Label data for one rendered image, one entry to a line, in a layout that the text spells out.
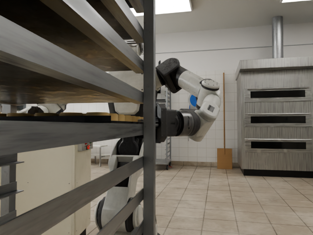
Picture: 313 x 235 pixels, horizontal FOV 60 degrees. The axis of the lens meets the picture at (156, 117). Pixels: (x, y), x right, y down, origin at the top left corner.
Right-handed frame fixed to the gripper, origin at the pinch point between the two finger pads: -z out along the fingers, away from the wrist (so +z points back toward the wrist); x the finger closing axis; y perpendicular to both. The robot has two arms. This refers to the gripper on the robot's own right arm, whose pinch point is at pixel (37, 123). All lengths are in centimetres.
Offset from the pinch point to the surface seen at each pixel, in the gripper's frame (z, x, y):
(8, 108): -8.2, 4.4, -10.0
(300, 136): 137, -16, 444
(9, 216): -9.2, -28.3, -9.3
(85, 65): -65, 8, -6
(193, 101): 333, 54, 380
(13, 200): -7.4, -24.3, -8.0
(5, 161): -10.4, -11.6, -10.6
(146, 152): -39.0, -8.0, 20.9
